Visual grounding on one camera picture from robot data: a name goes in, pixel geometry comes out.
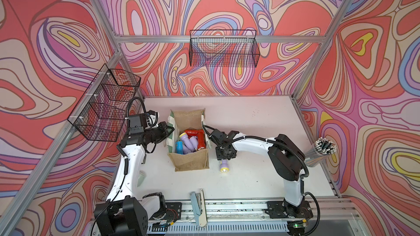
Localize red flashlight bottom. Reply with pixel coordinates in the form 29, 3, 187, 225
196, 130, 206, 150

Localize red flashlight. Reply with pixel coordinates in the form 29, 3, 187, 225
196, 130, 206, 150
184, 130, 205, 137

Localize blue flashlight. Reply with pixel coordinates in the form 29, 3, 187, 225
176, 141, 184, 155

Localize burlap tote bag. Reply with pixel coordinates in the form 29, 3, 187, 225
166, 109, 211, 172

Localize long purple flashlight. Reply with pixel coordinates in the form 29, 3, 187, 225
179, 132, 199, 152

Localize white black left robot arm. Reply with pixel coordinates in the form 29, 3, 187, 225
94, 122, 175, 236

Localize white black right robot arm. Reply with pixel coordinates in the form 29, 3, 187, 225
202, 124, 313, 220

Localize blue beige stapler tool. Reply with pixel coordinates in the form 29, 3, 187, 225
190, 189, 207, 227

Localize metal cup of pencils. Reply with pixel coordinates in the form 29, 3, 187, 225
305, 137, 338, 167

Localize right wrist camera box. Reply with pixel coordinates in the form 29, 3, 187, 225
209, 129, 226, 146

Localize black wire basket left wall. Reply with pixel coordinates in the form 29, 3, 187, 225
67, 64, 141, 142

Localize black wire basket wall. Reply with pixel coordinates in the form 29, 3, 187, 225
189, 28, 260, 68
67, 64, 141, 142

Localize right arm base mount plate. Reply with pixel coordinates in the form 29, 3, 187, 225
265, 201, 313, 220

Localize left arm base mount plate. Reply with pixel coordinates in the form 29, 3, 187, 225
161, 202, 182, 222

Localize black wire basket back wall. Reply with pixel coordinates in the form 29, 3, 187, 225
189, 28, 260, 68

